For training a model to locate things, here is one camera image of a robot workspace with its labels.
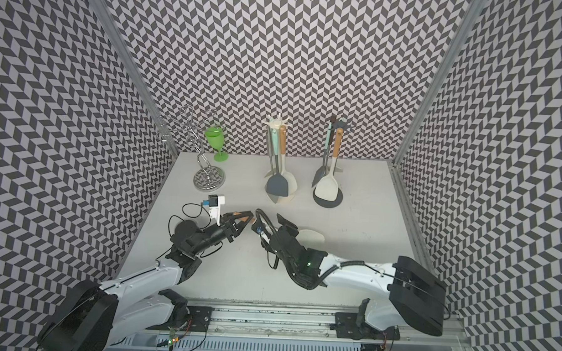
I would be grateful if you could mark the cream utensil rack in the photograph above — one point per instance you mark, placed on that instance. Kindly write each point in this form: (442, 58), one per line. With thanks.
(276, 124)

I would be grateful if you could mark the dark grey utensil rack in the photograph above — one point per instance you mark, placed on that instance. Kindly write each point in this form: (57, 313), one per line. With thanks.
(331, 204)

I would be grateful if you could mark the metal base rail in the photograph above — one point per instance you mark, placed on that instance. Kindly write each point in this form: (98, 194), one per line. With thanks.
(219, 326)

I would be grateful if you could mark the grey spoon spatula brown handle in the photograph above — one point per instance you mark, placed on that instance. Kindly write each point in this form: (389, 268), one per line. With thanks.
(319, 174)

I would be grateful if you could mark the chrome wire glass rack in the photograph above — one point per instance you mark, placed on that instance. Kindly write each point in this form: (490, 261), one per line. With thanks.
(184, 129)

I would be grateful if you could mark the green plastic goblet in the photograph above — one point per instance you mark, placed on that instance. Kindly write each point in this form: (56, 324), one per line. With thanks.
(215, 139)

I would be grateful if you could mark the white spatula mint handle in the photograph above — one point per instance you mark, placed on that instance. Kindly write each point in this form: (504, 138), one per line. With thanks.
(329, 140)

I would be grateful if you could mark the cream spatula cream handle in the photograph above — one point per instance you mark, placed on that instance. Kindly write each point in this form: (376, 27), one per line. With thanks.
(268, 156)

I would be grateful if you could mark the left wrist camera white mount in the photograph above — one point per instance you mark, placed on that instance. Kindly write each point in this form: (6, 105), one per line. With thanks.
(213, 206)

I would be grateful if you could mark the white spatula wooden handle rack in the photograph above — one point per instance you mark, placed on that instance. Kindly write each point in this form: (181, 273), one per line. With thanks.
(284, 172)

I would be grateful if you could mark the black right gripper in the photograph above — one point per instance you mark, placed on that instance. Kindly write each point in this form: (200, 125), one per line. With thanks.
(287, 226)

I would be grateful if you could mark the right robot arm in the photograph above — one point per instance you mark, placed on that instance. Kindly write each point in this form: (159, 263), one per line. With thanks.
(401, 293)

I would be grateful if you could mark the grey turner mint handle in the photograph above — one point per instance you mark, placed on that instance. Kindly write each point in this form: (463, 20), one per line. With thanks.
(277, 184)

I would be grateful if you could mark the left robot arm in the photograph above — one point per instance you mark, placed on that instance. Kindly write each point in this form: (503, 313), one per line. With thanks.
(95, 315)

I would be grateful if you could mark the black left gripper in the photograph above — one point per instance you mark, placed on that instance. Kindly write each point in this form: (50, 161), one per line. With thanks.
(230, 227)

